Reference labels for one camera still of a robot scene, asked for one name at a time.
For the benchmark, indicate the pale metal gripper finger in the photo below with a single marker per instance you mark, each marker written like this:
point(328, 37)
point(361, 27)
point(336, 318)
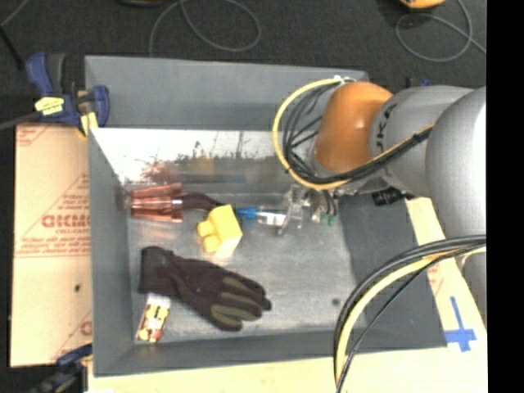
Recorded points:
point(298, 198)
point(293, 222)

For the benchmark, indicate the clear tube with blue cap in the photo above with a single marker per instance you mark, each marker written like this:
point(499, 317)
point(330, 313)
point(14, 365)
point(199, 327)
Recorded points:
point(262, 217)

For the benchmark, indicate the grey metal bin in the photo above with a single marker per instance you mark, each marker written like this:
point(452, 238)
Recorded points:
point(294, 268)

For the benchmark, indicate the yellow toy building block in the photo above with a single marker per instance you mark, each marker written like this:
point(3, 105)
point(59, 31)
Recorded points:
point(219, 229)

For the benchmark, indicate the dark brown glove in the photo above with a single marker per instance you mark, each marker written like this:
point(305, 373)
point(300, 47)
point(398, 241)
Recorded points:
point(200, 285)

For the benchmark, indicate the red yellow white packet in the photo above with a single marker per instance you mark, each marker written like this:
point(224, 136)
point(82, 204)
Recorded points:
point(153, 317)

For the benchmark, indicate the brown cardboard board red print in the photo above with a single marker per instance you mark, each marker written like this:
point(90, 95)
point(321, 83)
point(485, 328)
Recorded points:
point(49, 219)

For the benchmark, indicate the black cylinder on white bracket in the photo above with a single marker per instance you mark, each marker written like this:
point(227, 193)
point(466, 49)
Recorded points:
point(387, 197)

